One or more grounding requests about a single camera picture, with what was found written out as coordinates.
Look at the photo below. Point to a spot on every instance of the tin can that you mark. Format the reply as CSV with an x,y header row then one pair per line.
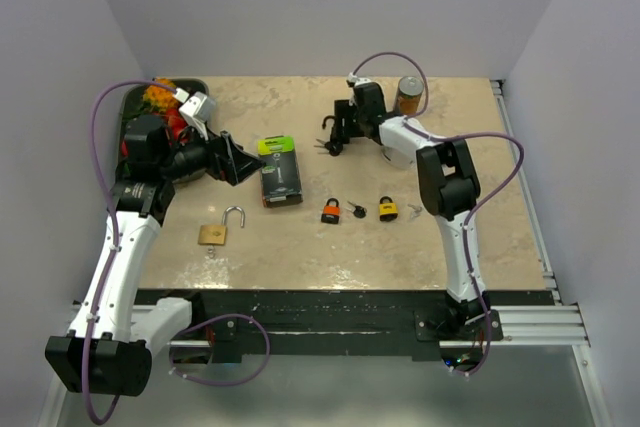
x,y
408,95

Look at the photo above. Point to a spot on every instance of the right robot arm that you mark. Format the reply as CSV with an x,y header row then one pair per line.
x,y
448,185

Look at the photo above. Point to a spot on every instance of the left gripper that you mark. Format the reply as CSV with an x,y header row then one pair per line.
x,y
228,160

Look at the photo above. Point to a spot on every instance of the white toilet paper roll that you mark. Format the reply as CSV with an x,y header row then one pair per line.
x,y
397,157

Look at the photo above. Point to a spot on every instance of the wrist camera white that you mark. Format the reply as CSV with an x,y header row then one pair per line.
x,y
354,80
196,109

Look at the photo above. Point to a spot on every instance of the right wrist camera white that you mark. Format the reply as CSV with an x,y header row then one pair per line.
x,y
354,80

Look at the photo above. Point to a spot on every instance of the silver keys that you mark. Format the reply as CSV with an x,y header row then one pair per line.
x,y
416,210

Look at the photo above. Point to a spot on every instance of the yellow padlock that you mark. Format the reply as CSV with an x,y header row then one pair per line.
x,y
388,210

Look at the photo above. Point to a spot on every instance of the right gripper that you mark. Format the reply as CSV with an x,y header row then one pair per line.
x,y
342,111

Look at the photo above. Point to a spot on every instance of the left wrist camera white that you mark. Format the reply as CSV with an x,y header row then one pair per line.
x,y
196,109

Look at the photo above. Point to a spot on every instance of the black padlock with keys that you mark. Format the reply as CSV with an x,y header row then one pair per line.
x,y
335,144

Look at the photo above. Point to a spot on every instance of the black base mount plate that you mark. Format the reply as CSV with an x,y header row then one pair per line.
x,y
378,323

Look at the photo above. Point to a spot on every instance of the orange padlock with keys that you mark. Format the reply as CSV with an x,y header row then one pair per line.
x,y
331,213

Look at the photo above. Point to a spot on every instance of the brass padlock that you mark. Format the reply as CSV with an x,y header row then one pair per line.
x,y
213,235

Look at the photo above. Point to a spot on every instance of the razor box green black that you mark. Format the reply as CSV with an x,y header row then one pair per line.
x,y
280,176

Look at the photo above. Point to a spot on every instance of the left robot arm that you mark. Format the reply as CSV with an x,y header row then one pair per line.
x,y
106,351

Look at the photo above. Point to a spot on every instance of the fruit tray dark green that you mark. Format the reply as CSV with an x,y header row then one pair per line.
x,y
153,100

